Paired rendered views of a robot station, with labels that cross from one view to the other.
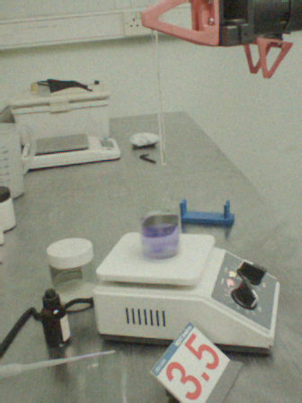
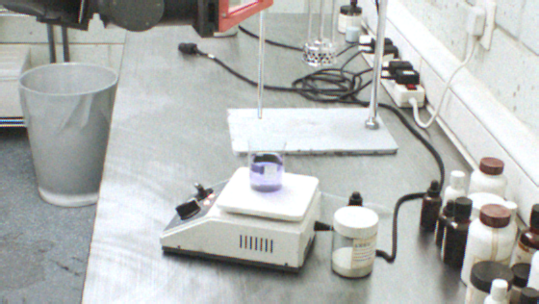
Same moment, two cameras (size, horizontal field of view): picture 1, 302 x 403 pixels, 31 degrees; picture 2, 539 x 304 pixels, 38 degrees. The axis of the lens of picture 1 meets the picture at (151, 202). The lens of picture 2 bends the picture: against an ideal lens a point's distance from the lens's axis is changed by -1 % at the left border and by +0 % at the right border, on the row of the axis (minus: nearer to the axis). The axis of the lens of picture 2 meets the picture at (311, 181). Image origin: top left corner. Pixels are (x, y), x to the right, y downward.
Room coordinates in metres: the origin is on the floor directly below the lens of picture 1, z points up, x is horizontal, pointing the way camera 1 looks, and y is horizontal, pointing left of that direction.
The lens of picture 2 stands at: (1.55, -0.06, 1.34)
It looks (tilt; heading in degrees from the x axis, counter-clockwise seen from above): 27 degrees down; 173
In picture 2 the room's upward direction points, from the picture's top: 4 degrees clockwise
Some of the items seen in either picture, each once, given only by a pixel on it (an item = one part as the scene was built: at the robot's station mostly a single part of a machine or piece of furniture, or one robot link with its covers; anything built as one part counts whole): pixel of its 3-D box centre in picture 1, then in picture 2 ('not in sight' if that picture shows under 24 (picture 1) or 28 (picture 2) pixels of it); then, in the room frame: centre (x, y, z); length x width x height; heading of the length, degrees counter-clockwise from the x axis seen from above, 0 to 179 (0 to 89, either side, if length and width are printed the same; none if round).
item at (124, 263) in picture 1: (158, 255); (269, 192); (0.58, 0.00, 0.83); 0.12 x 0.12 x 0.01; 73
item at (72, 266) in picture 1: (73, 274); (353, 241); (0.64, 0.11, 0.79); 0.06 x 0.06 x 0.08
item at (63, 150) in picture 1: (70, 149); not in sight; (1.45, 0.21, 0.77); 0.26 x 0.19 x 0.05; 97
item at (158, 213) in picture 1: (161, 226); (265, 163); (0.58, -0.01, 0.87); 0.06 x 0.05 x 0.08; 39
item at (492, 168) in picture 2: not in sight; (487, 190); (0.51, 0.33, 0.80); 0.06 x 0.06 x 0.10
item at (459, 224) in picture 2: not in sight; (459, 231); (0.63, 0.26, 0.80); 0.04 x 0.04 x 0.10
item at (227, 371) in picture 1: (199, 368); not in sight; (0.45, -0.03, 0.77); 0.09 x 0.06 x 0.04; 151
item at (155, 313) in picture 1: (182, 290); (249, 217); (0.58, -0.03, 0.79); 0.22 x 0.13 x 0.08; 73
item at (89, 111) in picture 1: (65, 111); not in sight; (1.80, 0.26, 0.82); 0.37 x 0.31 x 0.14; 4
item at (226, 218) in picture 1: (204, 210); not in sight; (0.90, -0.09, 0.77); 0.10 x 0.03 x 0.04; 68
